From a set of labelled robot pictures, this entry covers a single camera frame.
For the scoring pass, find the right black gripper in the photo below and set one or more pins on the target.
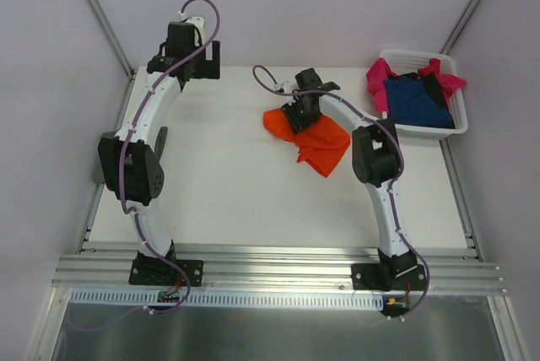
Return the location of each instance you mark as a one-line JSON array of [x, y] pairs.
[[300, 115]]

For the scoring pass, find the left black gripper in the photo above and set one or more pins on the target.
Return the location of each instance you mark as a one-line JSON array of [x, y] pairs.
[[209, 62]]

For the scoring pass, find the orange t shirt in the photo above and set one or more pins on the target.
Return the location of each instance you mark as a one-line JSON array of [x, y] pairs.
[[321, 145]]

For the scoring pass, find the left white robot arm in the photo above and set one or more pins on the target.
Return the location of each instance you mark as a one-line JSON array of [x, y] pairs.
[[130, 157]]

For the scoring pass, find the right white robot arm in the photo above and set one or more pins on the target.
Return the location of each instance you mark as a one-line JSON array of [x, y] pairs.
[[377, 163]]

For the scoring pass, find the pink t shirt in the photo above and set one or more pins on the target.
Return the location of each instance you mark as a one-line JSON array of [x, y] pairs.
[[375, 77]]

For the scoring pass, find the blue t shirt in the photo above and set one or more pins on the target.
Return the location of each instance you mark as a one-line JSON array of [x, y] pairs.
[[408, 104]]

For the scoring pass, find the white plastic basket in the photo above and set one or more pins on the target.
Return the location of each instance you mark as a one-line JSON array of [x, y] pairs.
[[442, 68]]

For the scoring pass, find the black t shirt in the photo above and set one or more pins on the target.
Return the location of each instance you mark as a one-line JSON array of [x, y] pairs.
[[434, 90]]

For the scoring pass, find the grey folded t shirt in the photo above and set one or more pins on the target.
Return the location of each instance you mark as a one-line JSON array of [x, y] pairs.
[[97, 175]]

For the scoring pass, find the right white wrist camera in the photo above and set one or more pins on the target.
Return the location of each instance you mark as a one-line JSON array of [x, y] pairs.
[[282, 88]]

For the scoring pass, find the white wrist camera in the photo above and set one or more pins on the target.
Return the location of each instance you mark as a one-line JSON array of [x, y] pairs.
[[282, 88], [198, 22]]

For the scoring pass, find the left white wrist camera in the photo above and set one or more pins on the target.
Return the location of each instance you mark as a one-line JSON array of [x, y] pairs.
[[198, 22]]

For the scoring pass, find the left aluminium corner post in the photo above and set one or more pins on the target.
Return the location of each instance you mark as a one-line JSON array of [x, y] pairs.
[[110, 36]]

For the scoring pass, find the aluminium corner post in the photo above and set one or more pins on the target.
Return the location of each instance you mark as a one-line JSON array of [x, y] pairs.
[[110, 36], [459, 27]]

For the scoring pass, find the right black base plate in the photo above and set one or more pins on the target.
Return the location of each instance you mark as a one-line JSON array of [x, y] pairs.
[[374, 276]]

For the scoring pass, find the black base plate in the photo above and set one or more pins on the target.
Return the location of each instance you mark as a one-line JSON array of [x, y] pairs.
[[151, 271], [374, 276]]

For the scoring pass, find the white slotted cable duct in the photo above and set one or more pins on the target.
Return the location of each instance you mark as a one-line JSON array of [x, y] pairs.
[[228, 299]]

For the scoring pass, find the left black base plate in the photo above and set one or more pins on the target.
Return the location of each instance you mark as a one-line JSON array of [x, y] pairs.
[[151, 271]]

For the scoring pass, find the aluminium mounting rail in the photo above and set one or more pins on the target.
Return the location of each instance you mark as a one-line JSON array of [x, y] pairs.
[[279, 269]]

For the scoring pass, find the right aluminium corner post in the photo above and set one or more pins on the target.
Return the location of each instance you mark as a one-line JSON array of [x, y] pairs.
[[459, 27]]

